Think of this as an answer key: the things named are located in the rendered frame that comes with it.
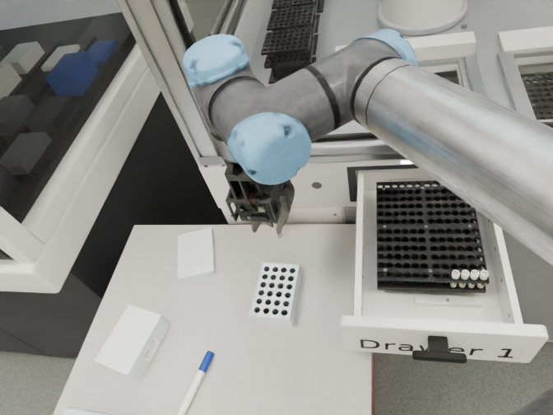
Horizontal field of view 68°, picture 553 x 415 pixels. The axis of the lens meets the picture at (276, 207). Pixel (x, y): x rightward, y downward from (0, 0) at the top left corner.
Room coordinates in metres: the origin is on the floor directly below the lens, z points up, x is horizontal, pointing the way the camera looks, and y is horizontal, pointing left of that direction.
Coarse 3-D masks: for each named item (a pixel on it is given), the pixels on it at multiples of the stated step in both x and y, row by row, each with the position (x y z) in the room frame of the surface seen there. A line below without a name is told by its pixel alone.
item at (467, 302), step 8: (416, 296) 0.30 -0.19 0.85; (424, 296) 0.30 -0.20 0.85; (432, 296) 0.29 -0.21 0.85; (440, 296) 0.29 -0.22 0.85; (416, 304) 0.29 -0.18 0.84; (424, 304) 0.29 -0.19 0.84; (432, 304) 0.28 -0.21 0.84; (440, 304) 0.28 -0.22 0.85; (448, 304) 0.27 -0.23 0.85; (456, 304) 0.27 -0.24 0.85; (464, 304) 0.26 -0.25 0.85; (472, 304) 0.26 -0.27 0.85; (480, 304) 0.25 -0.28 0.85
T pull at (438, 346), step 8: (432, 336) 0.21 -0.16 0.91; (440, 336) 0.20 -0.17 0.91; (432, 344) 0.20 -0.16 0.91; (440, 344) 0.19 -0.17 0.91; (416, 352) 0.19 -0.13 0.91; (424, 352) 0.19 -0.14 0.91; (432, 352) 0.19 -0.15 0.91; (440, 352) 0.18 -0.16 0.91; (448, 352) 0.18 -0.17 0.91; (456, 352) 0.18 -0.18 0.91; (424, 360) 0.18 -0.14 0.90; (432, 360) 0.18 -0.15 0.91; (440, 360) 0.17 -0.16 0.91; (448, 360) 0.17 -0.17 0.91; (456, 360) 0.17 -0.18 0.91; (464, 360) 0.16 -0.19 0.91
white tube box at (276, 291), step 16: (272, 272) 0.48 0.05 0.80; (288, 272) 0.46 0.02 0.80; (256, 288) 0.45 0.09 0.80; (272, 288) 0.44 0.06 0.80; (288, 288) 0.44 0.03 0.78; (256, 304) 0.42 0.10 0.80; (272, 304) 0.40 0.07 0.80; (288, 304) 0.40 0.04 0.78; (256, 320) 0.39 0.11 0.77; (272, 320) 0.38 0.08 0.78; (288, 320) 0.36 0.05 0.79
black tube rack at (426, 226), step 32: (384, 192) 0.51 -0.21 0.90; (416, 192) 0.50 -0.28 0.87; (448, 192) 0.46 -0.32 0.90; (384, 224) 0.43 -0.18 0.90; (416, 224) 0.41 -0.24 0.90; (448, 224) 0.39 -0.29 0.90; (384, 256) 0.37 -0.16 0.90; (416, 256) 0.35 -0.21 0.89; (448, 256) 0.33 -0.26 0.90; (480, 256) 0.31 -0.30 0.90; (384, 288) 0.33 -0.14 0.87; (416, 288) 0.31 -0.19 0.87; (448, 288) 0.29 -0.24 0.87; (480, 288) 0.27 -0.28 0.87
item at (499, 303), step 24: (360, 192) 0.53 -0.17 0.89; (360, 216) 0.47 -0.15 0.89; (480, 216) 0.42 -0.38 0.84; (360, 240) 0.42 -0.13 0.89; (360, 264) 0.37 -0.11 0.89; (504, 264) 0.29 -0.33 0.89; (360, 288) 0.33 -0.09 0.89; (504, 288) 0.25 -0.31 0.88; (360, 312) 0.29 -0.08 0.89; (384, 312) 0.30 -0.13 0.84; (408, 312) 0.28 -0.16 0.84; (432, 312) 0.27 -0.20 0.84; (456, 312) 0.26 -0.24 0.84; (480, 312) 0.25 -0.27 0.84; (504, 312) 0.23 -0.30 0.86
